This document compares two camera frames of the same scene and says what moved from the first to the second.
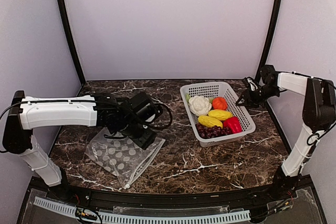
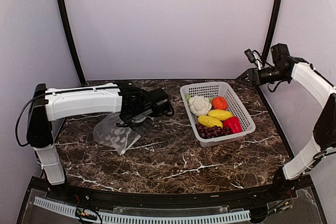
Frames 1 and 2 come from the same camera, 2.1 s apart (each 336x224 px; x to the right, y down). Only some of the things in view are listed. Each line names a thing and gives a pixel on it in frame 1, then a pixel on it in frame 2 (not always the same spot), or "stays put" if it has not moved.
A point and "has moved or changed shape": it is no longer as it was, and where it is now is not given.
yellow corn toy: [209, 121] stays put
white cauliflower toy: [199, 105] stays put
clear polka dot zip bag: [121, 156] has moved or changed shape
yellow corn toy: [220, 114] stays put
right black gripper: [249, 97] to [253, 74]
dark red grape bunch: [205, 132] stays put
